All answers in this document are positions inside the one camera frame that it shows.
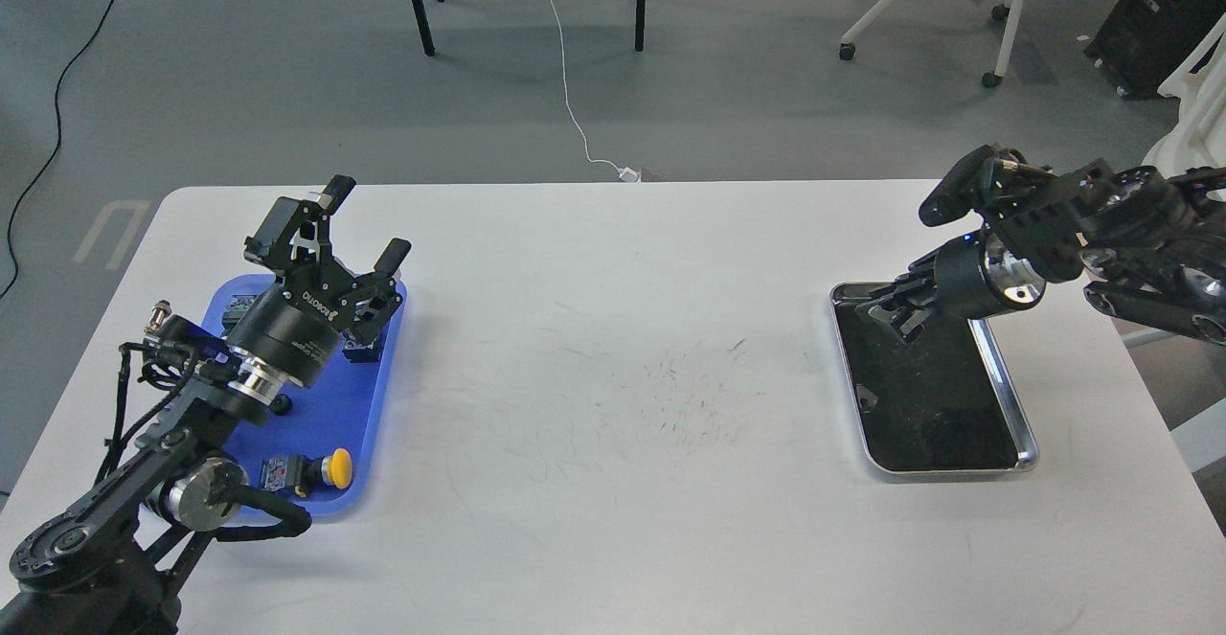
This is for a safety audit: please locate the white cable with plug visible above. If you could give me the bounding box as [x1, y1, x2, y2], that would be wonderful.
[459, 0, 645, 184]

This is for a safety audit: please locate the red push button switch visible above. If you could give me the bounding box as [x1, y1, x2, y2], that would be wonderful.
[341, 327, 387, 363]

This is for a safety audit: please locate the silver metal tray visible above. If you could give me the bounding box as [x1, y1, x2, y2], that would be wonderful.
[830, 283, 1038, 481]

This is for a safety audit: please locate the black equipment case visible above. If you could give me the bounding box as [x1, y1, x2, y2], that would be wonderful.
[1084, 0, 1224, 101]

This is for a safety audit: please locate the small black gear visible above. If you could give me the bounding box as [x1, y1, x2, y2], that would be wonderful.
[268, 394, 293, 417]

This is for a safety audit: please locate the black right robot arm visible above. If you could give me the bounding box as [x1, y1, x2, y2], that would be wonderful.
[853, 145, 1225, 344]

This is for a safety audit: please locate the yellow push button switch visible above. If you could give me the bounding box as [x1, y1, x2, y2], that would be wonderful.
[259, 447, 354, 498]

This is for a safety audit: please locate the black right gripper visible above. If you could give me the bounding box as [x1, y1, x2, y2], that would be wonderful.
[839, 233, 1047, 346]

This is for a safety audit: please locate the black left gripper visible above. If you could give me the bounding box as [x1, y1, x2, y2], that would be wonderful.
[226, 175, 412, 389]

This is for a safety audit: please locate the blue plastic tray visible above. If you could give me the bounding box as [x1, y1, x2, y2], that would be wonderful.
[215, 284, 409, 519]

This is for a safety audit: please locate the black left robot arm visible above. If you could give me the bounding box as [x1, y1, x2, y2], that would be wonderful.
[2, 175, 411, 634]

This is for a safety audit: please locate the green push button switch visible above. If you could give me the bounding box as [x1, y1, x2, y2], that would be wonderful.
[219, 294, 259, 333]

